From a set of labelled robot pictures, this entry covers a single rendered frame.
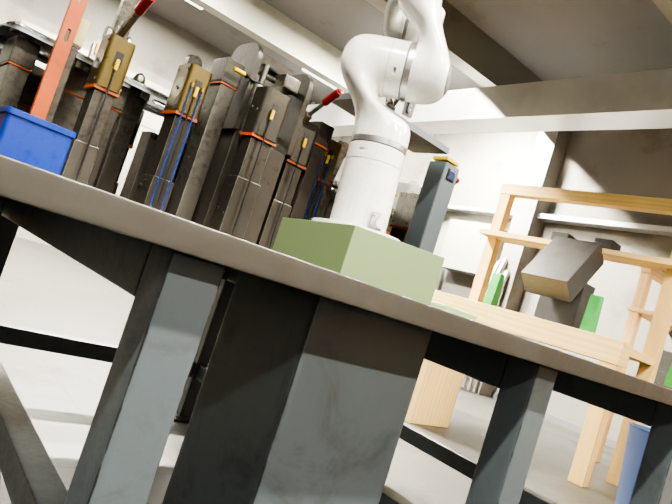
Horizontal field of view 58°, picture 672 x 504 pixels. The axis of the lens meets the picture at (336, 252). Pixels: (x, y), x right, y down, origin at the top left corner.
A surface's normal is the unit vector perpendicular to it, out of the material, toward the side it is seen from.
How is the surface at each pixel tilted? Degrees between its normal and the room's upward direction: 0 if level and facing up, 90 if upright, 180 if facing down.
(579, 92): 90
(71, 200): 90
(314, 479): 90
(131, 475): 90
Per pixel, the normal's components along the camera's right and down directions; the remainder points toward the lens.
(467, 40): 0.59, 0.14
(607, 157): -0.75, -0.29
